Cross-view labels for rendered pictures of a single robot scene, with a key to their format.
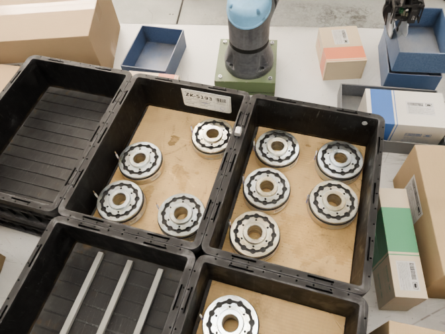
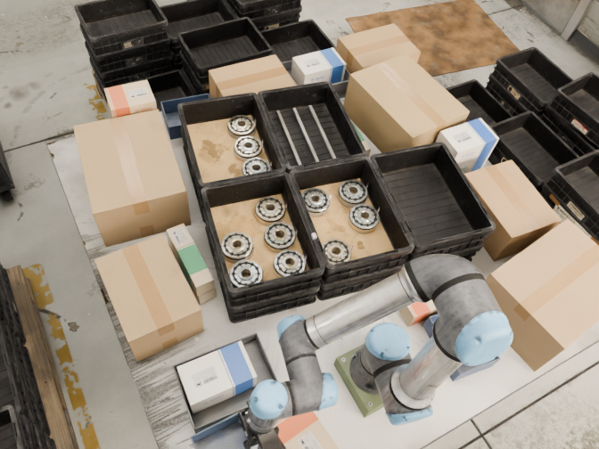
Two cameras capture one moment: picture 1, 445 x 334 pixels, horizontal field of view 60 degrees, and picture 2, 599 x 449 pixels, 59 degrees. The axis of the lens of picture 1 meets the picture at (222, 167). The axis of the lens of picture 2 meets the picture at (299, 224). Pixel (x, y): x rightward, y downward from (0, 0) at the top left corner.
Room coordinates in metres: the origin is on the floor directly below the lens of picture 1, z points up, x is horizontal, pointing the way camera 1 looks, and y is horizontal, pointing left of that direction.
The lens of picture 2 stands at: (1.10, -0.75, 2.31)
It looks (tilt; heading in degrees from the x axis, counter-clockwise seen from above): 55 degrees down; 133
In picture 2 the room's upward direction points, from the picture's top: 9 degrees clockwise
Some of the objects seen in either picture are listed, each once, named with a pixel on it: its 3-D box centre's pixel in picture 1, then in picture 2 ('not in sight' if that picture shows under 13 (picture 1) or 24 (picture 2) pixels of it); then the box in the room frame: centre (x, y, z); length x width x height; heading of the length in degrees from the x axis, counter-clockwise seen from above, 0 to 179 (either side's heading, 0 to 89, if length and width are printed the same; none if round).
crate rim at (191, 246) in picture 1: (162, 150); (348, 210); (0.49, 0.13, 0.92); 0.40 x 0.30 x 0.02; 158
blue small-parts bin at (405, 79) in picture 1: (407, 60); not in sight; (0.86, -0.61, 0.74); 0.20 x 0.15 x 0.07; 166
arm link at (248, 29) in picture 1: (249, 14); (386, 349); (0.91, -0.12, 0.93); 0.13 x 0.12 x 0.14; 156
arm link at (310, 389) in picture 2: not in sight; (308, 386); (0.89, -0.41, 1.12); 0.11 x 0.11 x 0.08; 66
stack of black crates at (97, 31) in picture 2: not in sight; (128, 49); (-1.27, 0.21, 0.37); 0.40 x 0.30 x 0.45; 79
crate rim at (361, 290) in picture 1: (300, 180); (260, 229); (0.38, -0.15, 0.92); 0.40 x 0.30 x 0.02; 158
